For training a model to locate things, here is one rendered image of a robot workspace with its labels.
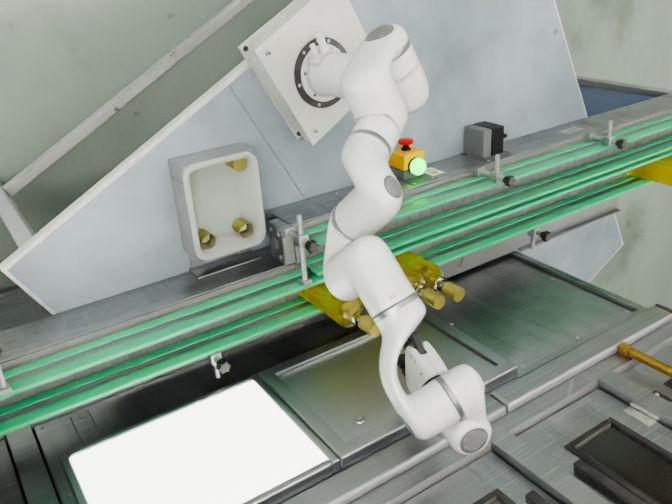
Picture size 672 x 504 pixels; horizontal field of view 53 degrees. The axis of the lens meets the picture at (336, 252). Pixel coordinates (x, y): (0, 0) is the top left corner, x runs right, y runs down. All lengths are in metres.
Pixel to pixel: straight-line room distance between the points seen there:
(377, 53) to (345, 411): 0.70
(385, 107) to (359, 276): 0.32
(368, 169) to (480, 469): 0.60
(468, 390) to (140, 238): 0.82
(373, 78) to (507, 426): 0.72
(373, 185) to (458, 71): 0.88
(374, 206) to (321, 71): 0.47
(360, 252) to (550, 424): 0.60
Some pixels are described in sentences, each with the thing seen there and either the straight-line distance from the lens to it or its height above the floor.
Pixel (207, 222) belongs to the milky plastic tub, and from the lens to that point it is 1.57.
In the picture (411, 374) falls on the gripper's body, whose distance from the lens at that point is 1.27.
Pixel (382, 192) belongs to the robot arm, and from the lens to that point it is 1.10.
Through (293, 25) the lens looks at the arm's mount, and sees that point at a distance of 1.52.
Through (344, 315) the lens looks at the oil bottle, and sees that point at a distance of 1.46.
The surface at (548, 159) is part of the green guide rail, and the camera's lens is 2.02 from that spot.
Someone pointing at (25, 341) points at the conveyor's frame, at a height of 0.83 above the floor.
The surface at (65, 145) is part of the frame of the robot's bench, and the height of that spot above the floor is 0.20.
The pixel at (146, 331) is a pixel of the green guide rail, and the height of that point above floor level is 0.92.
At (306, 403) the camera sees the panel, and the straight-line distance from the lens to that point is 1.43.
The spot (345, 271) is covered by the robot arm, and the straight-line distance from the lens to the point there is 1.09.
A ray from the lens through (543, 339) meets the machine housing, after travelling 1.70.
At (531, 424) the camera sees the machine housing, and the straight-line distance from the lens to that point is 1.45.
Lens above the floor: 2.14
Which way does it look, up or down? 50 degrees down
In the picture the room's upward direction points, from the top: 121 degrees clockwise
